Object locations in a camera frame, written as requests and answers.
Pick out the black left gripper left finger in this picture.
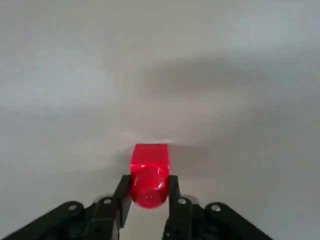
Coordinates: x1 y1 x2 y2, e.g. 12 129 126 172
0 174 133 240

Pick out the red block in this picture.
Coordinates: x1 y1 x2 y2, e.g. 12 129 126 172
129 143 172 210

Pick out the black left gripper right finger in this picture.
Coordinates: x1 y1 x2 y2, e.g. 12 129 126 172
161 174 274 240

